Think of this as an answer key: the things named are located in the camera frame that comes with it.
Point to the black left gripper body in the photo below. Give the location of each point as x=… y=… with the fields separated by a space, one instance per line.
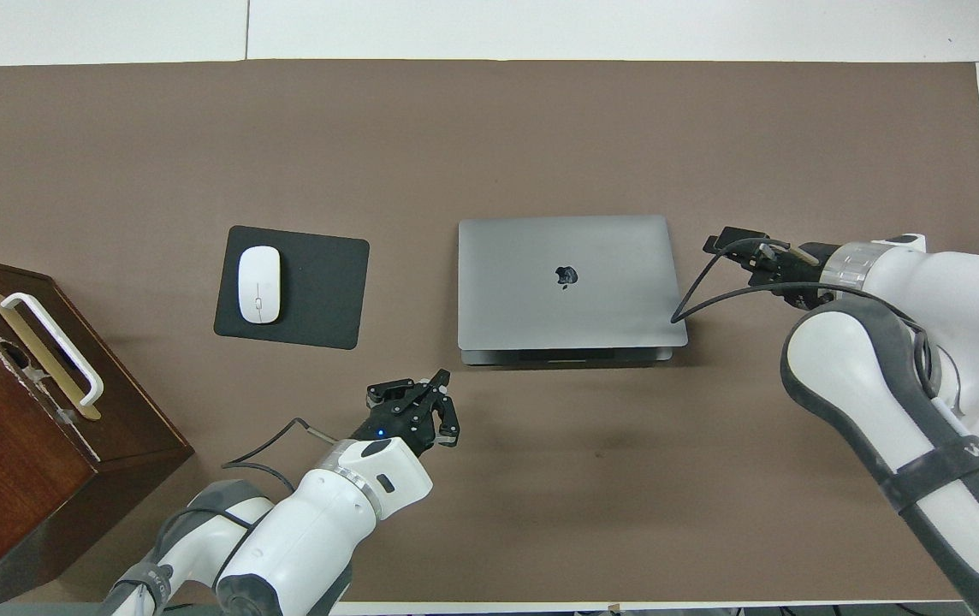
x=400 y=423

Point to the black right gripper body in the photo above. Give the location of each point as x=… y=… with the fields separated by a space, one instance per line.
x=793 y=269

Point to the silver laptop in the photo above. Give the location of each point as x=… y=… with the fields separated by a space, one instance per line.
x=566 y=282

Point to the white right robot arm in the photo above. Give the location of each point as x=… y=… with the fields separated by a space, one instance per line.
x=952 y=291

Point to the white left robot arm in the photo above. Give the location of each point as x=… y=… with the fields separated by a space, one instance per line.
x=310 y=530

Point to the black mouse pad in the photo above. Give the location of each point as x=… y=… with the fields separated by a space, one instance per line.
x=318 y=291

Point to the white computer mouse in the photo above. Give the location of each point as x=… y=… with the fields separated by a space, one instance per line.
x=259 y=285

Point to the brown table mat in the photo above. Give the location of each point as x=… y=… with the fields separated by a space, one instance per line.
x=489 y=137

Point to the dark brown wooden box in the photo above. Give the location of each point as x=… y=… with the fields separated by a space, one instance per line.
x=10 y=462

